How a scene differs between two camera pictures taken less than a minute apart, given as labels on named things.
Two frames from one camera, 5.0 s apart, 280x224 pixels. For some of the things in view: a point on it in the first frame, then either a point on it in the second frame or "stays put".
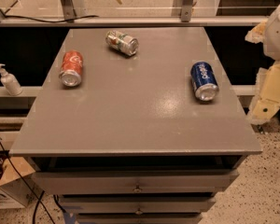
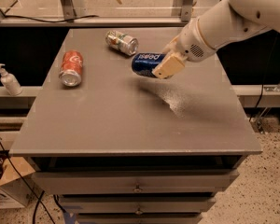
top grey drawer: [133, 181] stays put
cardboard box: [17, 189] stays put
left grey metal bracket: [66, 2] stays put
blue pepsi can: [204, 82] → [144, 63]
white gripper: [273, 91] → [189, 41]
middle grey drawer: [101, 204] stays put
